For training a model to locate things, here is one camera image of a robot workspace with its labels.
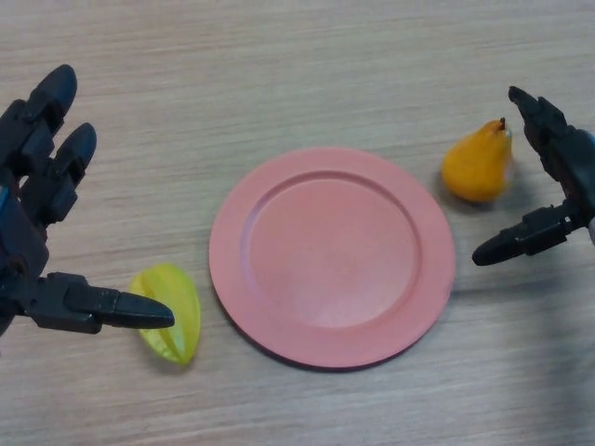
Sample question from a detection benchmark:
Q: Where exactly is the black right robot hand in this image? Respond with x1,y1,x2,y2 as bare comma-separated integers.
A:
471,85,595,268

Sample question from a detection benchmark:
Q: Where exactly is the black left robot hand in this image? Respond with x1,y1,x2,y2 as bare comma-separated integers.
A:
0,63,176,339

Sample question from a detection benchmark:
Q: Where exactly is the yellow orange pear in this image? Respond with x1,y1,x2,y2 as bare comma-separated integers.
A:
441,118,515,204

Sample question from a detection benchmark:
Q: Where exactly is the pink round plate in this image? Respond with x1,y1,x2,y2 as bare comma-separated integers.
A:
208,147,456,371

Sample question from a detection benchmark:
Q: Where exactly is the yellow green starfruit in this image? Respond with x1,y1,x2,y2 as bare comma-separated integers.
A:
129,262,202,368

